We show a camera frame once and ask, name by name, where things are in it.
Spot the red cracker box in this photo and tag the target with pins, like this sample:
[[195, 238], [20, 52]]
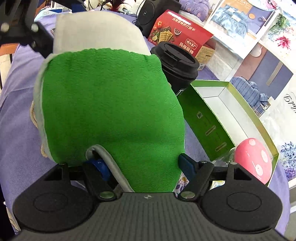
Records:
[[180, 31]]

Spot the black lidded coffee cup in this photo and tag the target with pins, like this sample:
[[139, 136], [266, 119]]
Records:
[[179, 66]]

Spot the dark blue bedroom poster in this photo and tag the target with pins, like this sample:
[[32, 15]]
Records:
[[260, 77]]

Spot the purple floral bedsheet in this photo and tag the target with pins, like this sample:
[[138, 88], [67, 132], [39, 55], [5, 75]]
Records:
[[21, 160]]

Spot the blue bedding poster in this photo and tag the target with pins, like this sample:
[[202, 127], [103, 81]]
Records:
[[239, 25]]

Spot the purple bedding poster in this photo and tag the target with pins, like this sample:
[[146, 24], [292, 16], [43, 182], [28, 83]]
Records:
[[200, 8]]

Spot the glass jar with pink lid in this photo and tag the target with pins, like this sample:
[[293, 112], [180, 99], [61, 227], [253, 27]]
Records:
[[252, 155]]

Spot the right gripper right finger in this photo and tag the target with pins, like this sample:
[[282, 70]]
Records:
[[198, 175]]

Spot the green open gift box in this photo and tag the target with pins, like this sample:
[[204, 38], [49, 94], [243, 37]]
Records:
[[218, 119]]

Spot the green and grey plush cloth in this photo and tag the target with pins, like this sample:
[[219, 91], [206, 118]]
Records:
[[102, 90]]

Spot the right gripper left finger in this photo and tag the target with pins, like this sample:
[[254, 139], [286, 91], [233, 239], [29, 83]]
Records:
[[94, 182]]

